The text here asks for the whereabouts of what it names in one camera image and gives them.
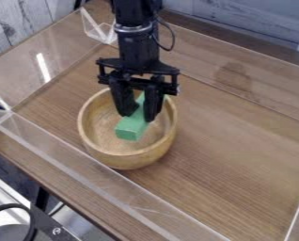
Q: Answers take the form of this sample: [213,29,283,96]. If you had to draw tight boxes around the black table leg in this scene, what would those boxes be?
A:
[35,187,51,212]

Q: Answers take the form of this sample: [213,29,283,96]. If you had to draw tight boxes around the black metal bracket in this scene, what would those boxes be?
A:
[31,206,82,241]

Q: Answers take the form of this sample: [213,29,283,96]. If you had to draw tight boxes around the green rectangular block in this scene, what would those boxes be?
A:
[115,92,149,141]

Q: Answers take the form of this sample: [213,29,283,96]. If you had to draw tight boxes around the clear acrylic corner bracket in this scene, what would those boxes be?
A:
[81,8,118,45]

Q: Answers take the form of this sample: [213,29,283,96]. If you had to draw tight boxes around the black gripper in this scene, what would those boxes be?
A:
[97,29,181,122]

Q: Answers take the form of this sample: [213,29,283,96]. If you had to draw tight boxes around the brown wooden bowl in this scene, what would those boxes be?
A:
[77,88,178,169]

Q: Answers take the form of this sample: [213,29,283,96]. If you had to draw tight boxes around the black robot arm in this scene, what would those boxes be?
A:
[97,0,181,122]

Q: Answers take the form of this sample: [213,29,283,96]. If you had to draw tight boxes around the black cable loop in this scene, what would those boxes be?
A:
[0,202,37,241]

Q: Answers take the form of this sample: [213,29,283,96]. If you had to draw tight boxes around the clear acrylic tray walls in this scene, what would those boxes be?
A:
[0,13,299,241]

